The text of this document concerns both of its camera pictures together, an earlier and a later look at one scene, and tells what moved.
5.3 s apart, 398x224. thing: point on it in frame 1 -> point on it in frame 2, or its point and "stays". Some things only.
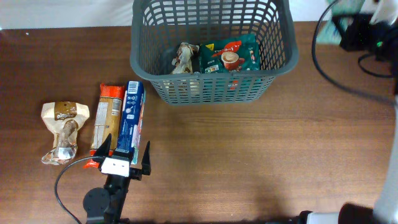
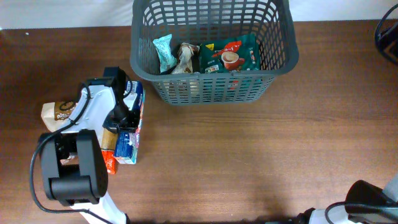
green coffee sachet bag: x=237 y=54 stays
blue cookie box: x=132 y=119 stays
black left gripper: x=146 y=165 -> x=135 y=121
